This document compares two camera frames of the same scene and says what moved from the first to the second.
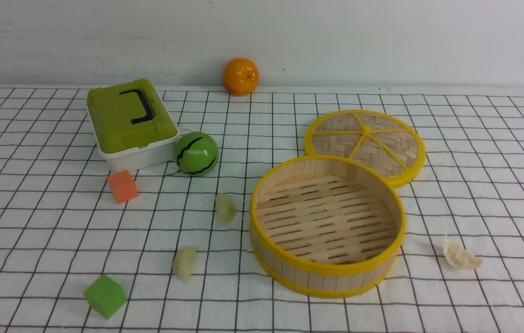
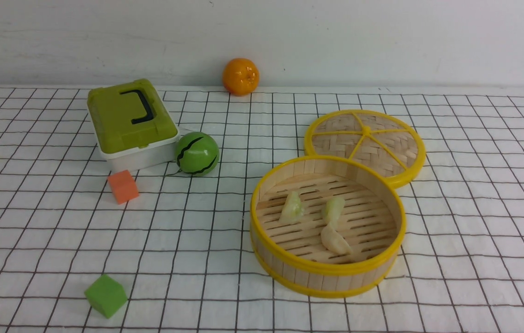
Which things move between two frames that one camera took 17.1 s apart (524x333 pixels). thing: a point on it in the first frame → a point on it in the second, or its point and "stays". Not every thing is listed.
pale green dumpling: [183, 263] → [292, 211]
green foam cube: [105, 296] stays
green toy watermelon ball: [196, 153] stays
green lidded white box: [132, 127] stays
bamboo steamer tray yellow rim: [326, 226] stays
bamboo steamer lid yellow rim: [376, 139] stays
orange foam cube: [123, 186] stays
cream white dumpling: [459, 257] → [333, 242]
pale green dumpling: [225, 209] → [333, 209]
